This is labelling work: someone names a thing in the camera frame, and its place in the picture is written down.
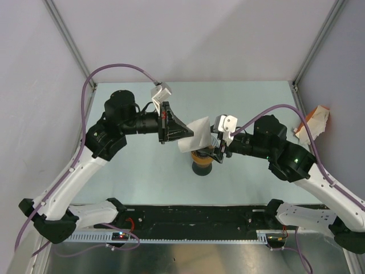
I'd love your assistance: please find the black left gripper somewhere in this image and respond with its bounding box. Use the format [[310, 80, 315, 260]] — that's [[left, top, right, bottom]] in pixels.
[[120, 101, 193, 144]]

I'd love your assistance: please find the smoked glass dripper cone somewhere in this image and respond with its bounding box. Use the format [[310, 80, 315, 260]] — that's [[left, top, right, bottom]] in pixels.
[[196, 135, 219, 158]]

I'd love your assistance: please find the wooden dripper collar ring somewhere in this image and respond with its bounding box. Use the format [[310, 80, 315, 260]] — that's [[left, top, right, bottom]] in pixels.
[[189, 150, 214, 168]]

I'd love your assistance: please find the white paper coffee filter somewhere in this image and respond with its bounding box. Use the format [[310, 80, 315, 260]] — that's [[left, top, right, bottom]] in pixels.
[[178, 116, 212, 153]]

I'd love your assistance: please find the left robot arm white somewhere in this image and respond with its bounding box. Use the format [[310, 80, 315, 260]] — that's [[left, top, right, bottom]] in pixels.
[[19, 85, 194, 244]]

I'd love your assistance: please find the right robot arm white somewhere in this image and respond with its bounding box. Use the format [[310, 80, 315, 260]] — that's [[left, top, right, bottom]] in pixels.
[[202, 115, 364, 255]]

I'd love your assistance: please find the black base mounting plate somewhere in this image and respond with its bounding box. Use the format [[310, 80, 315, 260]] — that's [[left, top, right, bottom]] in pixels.
[[111, 205, 283, 240]]

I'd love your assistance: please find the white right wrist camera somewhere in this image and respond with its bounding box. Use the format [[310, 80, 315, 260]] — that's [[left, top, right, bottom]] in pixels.
[[213, 115, 238, 146]]

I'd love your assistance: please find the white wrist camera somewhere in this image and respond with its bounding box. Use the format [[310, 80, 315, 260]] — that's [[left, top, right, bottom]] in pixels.
[[213, 115, 238, 146], [151, 82, 172, 115]]

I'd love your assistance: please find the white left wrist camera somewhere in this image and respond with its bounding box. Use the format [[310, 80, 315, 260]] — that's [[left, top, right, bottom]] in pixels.
[[151, 82, 172, 115]]

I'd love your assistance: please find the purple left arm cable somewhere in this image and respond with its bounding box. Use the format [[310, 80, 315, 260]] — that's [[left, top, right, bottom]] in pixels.
[[14, 63, 160, 257]]

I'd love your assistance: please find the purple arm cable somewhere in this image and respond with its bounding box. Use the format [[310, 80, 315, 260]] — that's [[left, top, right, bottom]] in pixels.
[[14, 63, 160, 257], [230, 104, 365, 272]]

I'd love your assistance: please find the grey slotted cable duct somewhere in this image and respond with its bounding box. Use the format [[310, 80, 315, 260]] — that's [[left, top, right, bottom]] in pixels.
[[65, 231, 267, 244]]

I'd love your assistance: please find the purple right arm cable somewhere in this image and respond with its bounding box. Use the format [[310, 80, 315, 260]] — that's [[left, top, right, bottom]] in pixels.
[[230, 104, 365, 272]]

